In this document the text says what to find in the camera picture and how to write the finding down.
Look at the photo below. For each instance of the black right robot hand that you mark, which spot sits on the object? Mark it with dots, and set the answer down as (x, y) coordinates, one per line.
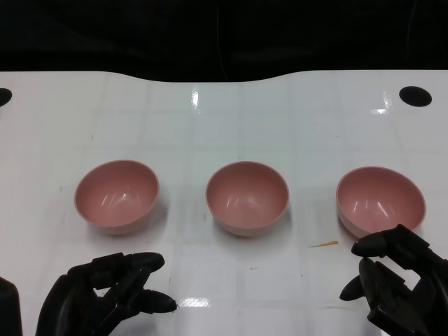
(385, 280)

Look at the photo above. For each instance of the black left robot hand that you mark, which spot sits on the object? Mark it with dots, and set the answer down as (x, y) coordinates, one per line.
(70, 301)

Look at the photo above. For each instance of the pink plastic bowl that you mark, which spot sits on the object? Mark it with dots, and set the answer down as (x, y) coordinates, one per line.
(115, 199)
(245, 199)
(378, 199)

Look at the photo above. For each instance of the orange wood sliver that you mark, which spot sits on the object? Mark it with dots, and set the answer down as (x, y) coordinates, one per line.
(327, 243)

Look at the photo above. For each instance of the black round table grommet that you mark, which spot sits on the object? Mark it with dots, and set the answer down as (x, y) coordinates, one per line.
(4, 97)
(416, 96)

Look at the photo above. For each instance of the black left wrist camera housing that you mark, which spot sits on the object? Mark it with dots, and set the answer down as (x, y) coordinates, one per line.
(8, 308)

